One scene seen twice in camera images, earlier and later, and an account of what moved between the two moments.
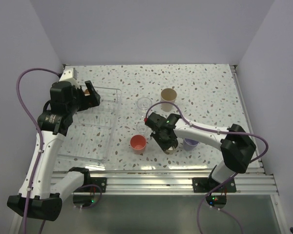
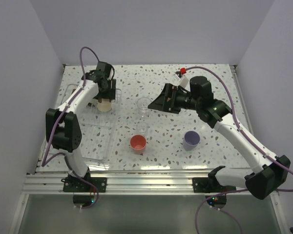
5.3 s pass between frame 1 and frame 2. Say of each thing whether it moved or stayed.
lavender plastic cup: stayed
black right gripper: moved
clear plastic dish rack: stayed
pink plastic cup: stayed
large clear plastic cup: stayed
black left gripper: moved
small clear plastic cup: stayed
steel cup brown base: moved
